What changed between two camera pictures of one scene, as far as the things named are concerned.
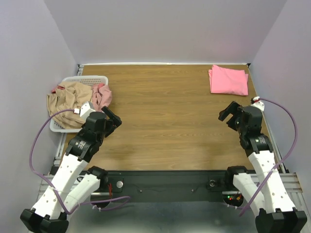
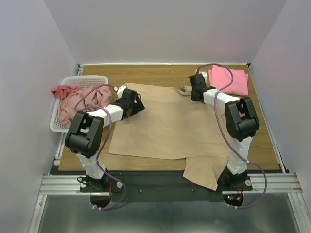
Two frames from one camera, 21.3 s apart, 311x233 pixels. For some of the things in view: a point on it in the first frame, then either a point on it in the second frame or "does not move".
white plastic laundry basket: x=92 y=80 does not move
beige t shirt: x=69 y=95 → x=168 y=123
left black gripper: x=112 y=125 → x=137 y=107
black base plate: x=164 y=186 does not move
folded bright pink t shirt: x=227 y=81 does not move
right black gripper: x=233 y=117 → x=195 y=91
